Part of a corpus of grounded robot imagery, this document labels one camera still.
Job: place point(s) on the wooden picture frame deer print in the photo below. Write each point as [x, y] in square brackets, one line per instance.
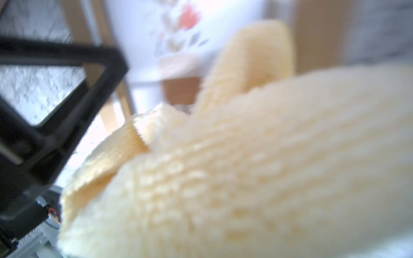
[170, 45]

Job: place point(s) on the yellow microfibre cloth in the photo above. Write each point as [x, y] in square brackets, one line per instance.
[268, 165]

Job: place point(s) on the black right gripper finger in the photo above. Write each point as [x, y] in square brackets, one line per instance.
[32, 156]

